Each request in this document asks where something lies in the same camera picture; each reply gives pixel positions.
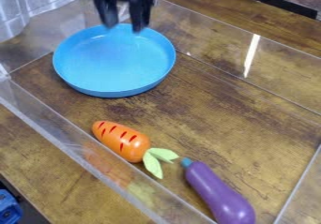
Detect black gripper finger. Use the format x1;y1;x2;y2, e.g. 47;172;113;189
130;0;154;33
94;0;119;28

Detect orange toy carrot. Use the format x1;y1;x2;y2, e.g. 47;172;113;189
91;120;179;179

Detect white tiled curtain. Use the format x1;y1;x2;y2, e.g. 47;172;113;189
0;0;75;42

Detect blue round plate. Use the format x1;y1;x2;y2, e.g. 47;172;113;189
52;23;175;97

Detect purple toy eggplant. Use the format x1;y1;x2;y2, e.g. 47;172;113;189
181;157;256;224

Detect blue object at corner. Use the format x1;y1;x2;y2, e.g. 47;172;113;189
0;189;23;224

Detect clear acrylic enclosure wall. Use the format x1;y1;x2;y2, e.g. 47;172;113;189
0;0;321;224

